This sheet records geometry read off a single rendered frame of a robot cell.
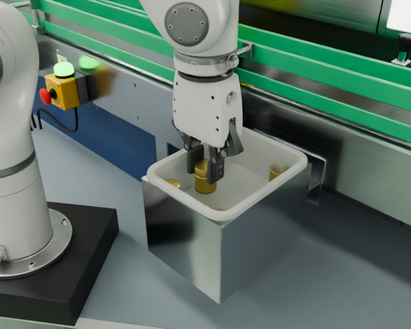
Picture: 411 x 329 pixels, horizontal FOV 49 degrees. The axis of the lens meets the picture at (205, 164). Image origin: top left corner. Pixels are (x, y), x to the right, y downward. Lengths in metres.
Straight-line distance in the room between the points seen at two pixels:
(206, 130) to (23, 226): 0.38
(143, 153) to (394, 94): 0.58
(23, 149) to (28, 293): 0.24
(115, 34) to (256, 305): 0.61
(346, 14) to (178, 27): 0.50
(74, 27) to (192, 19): 0.69
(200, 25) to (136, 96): 0.51
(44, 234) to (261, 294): 0.41
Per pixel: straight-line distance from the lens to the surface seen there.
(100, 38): 1.06
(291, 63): 0.81
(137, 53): 0.96
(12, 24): 0.76
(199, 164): 0.70
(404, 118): 0.75
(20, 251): 0.87
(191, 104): 0.63
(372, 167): 0.78
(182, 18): 0.49
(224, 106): 0.60
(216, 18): 0.49
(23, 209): 0.82
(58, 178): 1.20
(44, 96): 1.11
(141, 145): 1.07
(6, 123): 0.77
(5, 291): 0.85
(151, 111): 0.95
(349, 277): 0.93
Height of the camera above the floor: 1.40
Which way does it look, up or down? 33 degrees down
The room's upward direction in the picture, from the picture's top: straight up
